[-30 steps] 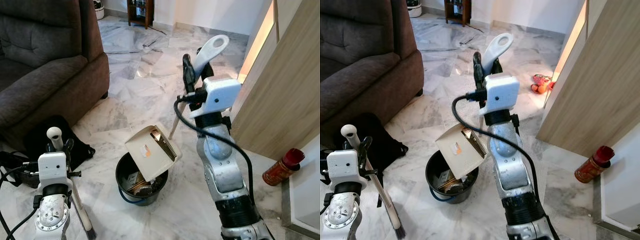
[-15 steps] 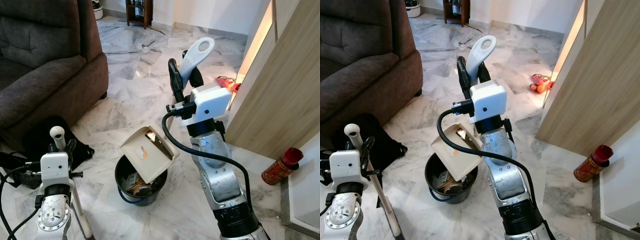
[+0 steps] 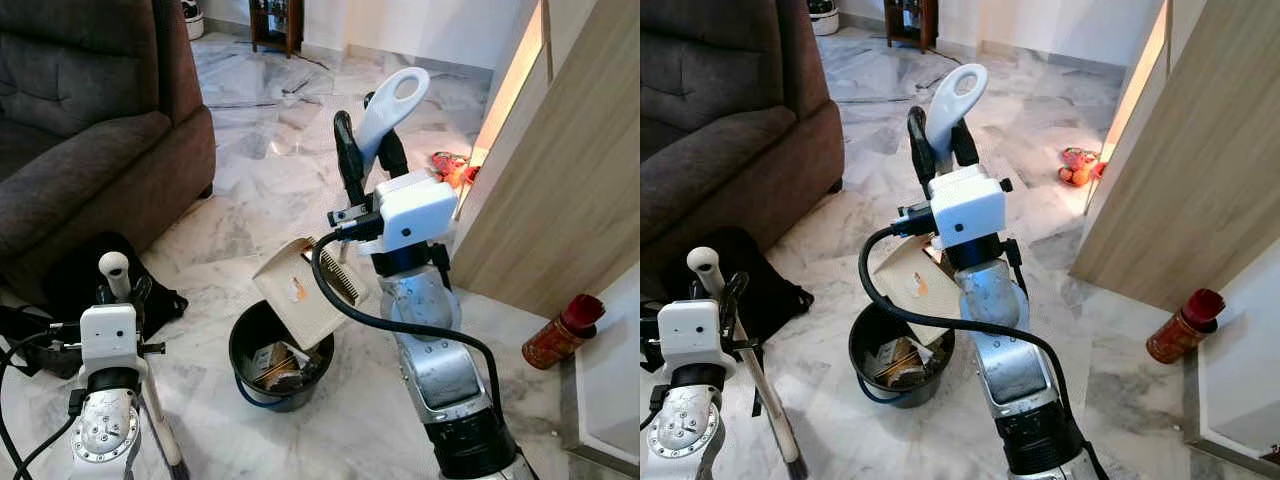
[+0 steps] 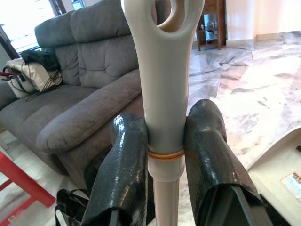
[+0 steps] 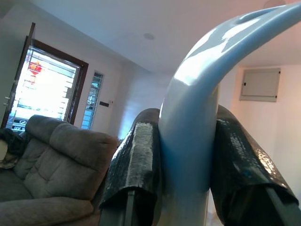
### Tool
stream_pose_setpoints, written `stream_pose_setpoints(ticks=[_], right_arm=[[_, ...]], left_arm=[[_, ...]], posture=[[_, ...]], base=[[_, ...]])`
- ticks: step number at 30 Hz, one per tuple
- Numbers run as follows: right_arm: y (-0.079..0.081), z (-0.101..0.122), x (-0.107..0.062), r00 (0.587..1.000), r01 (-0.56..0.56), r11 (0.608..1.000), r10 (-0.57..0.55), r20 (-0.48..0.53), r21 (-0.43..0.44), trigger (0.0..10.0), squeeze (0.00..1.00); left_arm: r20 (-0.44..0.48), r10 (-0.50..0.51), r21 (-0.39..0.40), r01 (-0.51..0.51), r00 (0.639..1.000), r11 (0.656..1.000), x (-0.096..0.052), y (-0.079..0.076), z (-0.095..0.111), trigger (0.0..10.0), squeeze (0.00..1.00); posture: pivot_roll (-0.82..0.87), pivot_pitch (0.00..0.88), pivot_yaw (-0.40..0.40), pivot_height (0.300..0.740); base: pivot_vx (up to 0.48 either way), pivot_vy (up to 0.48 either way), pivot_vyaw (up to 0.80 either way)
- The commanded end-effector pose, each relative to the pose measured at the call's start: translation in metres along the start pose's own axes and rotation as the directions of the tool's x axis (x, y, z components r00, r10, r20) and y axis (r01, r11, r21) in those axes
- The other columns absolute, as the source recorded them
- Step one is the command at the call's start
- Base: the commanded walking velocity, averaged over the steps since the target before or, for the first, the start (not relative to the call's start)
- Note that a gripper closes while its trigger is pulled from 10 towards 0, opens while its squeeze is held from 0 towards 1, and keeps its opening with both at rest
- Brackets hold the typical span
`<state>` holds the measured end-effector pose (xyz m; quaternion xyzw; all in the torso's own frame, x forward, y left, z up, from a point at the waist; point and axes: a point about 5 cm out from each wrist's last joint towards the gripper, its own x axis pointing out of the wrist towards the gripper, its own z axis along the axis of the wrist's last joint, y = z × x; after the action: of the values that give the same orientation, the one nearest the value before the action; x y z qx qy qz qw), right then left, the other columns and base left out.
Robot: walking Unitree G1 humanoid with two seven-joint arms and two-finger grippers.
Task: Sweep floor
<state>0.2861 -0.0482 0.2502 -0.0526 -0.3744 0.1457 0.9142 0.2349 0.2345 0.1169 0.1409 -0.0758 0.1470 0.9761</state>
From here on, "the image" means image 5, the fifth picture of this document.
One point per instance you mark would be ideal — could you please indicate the dark blanket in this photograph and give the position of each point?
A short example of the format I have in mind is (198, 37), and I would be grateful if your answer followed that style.
(11, 141)

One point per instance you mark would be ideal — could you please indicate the cream cushion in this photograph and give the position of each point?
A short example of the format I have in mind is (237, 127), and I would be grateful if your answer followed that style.
(4, 155)

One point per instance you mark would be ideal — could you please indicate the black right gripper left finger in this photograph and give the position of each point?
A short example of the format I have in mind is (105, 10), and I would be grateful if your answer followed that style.
(136, 164)

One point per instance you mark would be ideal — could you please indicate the grey electrical panel box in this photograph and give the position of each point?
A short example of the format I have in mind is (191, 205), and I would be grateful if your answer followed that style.
(259, 84)

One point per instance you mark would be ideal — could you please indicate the red hanging lantern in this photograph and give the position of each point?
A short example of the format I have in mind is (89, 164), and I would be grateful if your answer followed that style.
(35, 67)

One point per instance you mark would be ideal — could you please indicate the black wall switch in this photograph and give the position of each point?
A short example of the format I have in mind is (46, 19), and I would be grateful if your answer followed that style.
(103, 103)

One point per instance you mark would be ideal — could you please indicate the narrow barred window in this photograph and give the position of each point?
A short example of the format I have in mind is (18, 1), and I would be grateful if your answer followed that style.
(92, 99)

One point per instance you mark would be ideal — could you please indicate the brown fabric sofa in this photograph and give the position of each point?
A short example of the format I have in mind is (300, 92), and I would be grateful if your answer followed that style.
(58, 164)

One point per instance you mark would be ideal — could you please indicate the dark wood framed door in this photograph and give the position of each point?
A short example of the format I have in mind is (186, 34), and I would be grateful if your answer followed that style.
(47, 94)

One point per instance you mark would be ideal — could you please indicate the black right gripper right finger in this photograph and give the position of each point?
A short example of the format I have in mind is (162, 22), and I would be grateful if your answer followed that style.
(240, 169)

